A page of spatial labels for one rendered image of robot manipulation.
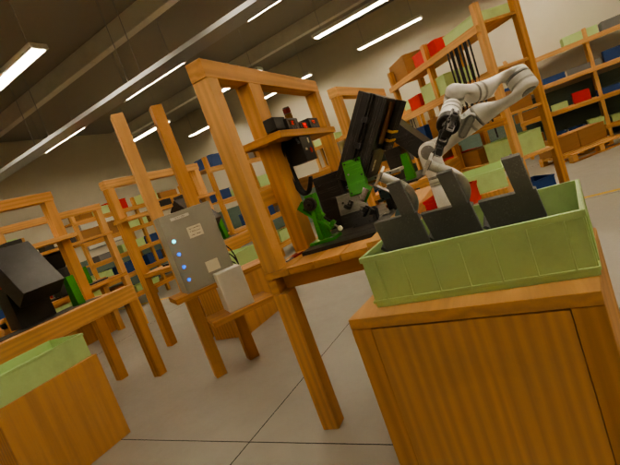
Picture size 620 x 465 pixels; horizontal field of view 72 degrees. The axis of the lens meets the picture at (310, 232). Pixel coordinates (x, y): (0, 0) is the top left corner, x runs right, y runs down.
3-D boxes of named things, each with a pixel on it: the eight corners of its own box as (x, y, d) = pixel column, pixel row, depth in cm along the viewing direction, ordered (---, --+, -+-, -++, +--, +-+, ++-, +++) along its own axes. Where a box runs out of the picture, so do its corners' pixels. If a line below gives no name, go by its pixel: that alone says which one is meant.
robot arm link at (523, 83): (542, 86, 162) (483, 130, 176) (529, 67, 165) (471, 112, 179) (538, 79, 155) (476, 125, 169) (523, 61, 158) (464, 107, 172)
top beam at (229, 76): (319, 92, 333) (315, 80, 332) (206, 77, 199) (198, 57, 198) (309, 97, 337) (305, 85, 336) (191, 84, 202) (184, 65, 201)
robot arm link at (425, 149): (435, 137, 178) (447, 177, 179) (440, 137, 186) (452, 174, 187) (413, 146, 183) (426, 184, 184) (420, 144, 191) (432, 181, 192)
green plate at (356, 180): (373, 192, 254) (364, 158, 257) (368, 190, 246) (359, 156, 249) (355, 197, 259) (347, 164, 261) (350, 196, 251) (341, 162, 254)
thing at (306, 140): (318, 158, 265) (310, 135, 263) (307, 160, 249) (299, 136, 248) (301, 164, 270) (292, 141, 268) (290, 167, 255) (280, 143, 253)
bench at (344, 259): (470, 296, 328) (435, 186, 318) (458, 420, 195) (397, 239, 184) (384, 312, 358) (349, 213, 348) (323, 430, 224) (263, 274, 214)
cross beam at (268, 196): (333, 179, 336) (329, 168, 335) (252, 212, 219) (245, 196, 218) (327, 181, 338) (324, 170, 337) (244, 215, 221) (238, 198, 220)
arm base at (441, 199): (462, 209, 189) (449, 172, 188) (461, 212, 180) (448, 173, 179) (441, 216, 193) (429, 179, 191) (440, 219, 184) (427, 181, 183)
